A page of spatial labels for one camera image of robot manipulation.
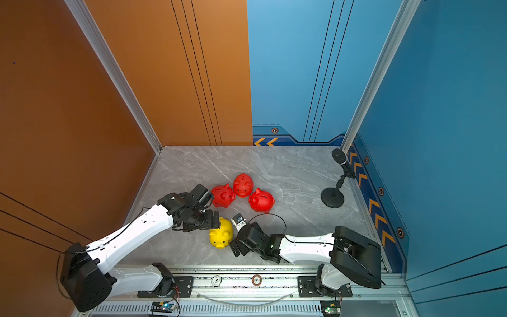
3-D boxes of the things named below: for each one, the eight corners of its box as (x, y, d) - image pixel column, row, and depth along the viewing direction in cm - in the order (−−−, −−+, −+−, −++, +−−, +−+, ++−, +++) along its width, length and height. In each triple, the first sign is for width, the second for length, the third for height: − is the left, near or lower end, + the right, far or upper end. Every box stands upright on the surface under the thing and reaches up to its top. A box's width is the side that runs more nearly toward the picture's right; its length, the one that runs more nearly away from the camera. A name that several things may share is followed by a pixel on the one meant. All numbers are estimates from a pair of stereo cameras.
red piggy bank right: (248, 206, 97) (247, 196, 90) (259, 195, 101) (259, 185, 94) (263, 219, 93) (263, 210, 85) (274, 207, 97) (275, 198, 89)
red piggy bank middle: (234, 201, 99) (232, 191, 91) (235, 183, 106) (234, 172, 98) (252, 201, 98) (252, 191, 91) (253, 183, 106) (252, 172, 98)
